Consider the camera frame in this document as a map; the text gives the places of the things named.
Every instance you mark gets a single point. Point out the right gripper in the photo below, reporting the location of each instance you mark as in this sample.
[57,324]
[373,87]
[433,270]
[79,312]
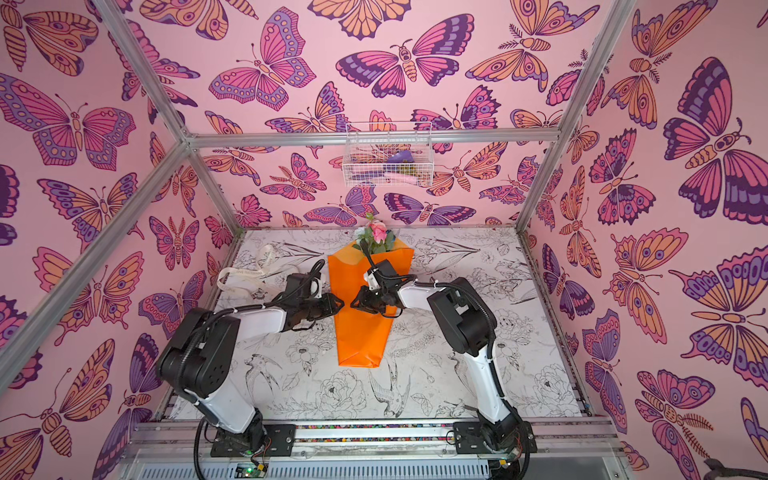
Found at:
[372,295]

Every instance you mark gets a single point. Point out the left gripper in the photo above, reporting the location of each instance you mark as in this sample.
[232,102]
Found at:
[331,306]

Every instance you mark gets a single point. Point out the orange wrapping paper sheet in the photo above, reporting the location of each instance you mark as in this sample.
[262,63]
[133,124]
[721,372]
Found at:
[363,325]

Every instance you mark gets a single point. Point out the white fake flower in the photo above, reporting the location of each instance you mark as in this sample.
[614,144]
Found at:
[362,237]

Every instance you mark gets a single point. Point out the pink fake rose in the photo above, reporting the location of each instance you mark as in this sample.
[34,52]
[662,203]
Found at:
[376,235]

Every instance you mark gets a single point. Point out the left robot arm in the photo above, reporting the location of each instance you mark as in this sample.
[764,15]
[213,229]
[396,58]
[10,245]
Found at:
[197,360]

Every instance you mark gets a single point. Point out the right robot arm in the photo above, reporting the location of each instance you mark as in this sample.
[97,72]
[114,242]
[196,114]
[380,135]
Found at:
[469,327]

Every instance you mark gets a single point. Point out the white ribbon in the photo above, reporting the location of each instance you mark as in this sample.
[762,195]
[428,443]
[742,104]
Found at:
[256,281]

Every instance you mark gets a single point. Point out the green circuit board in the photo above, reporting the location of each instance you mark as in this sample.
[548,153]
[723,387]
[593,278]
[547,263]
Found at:
[251,471]

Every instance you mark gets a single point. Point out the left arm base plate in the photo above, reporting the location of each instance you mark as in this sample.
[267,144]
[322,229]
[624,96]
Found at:
[271,440]

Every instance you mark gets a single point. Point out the white wire basket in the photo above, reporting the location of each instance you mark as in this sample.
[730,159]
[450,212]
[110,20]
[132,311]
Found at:
[389,153]

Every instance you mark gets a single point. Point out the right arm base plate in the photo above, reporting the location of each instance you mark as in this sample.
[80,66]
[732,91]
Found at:
[476,437]

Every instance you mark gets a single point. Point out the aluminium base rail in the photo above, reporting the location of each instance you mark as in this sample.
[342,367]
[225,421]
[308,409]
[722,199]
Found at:
[570,448]

